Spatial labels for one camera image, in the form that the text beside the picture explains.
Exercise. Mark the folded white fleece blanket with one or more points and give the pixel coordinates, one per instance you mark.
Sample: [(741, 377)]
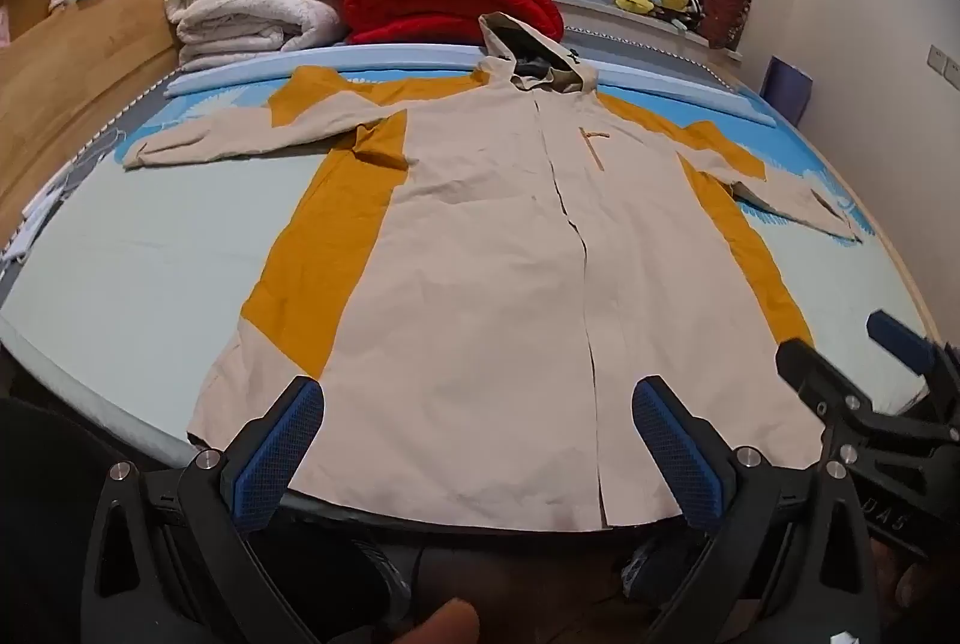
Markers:
[(255, 7)]

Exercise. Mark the bed with pale blue sheet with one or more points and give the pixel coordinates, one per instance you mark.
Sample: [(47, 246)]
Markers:
[(150, 269)]

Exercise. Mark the person's right hand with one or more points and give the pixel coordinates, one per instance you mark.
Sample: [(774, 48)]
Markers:
[(904, 595)]

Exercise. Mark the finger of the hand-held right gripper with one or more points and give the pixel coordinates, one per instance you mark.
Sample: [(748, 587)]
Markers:
[(904, 340), (817, 374)]

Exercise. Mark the person's left hand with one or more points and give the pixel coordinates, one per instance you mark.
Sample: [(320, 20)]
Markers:
[(442, 621)]

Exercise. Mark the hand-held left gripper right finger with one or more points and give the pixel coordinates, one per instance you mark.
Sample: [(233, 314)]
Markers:
[(675, 456)]

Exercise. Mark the white cloths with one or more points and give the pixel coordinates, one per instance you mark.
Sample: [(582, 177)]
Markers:
[(37, 217)]

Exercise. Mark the dark red patterned bag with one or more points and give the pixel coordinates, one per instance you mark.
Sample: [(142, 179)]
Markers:
[(727, 11)]

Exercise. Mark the beige and mustard hooded jacket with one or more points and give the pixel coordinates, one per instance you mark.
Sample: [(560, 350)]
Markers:
[(480, 284)]

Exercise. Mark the wooden headboard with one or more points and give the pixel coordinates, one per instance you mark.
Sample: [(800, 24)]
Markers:
[(75, 59)]

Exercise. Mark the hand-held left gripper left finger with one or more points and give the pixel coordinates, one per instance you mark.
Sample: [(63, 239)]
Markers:
[(281, 456)]

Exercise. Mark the white wall socket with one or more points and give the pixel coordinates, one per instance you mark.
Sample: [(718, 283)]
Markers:
[(943, 65)]

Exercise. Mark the light blue foam strip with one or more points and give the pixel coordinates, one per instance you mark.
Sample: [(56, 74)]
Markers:
[(255, 74)]

